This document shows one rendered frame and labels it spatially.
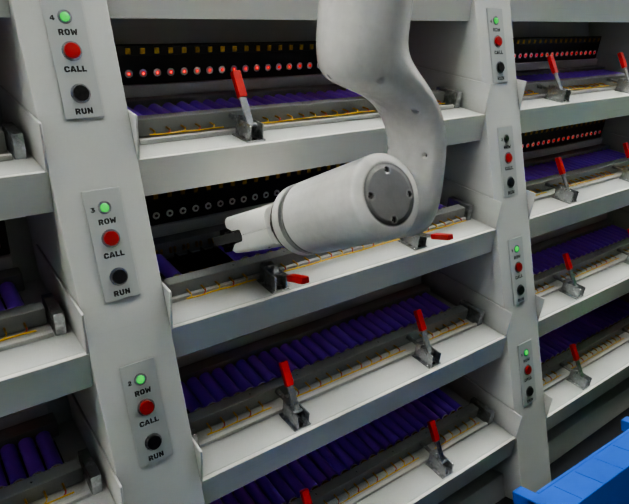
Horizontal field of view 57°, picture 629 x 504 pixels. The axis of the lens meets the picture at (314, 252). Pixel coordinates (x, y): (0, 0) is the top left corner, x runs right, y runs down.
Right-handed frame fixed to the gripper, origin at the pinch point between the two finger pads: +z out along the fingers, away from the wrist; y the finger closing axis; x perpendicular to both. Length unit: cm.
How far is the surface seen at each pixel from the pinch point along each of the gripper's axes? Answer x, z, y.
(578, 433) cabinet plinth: 59, 6, -72
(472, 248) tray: 10.9, -4.6, -39.9
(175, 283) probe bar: 3.9, -2.2, 11.7
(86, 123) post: -15.1, -9.7, 19.6
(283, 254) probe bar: 3.8, -2.1, -4.6
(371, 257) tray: 7.5, -3.8, -18.6
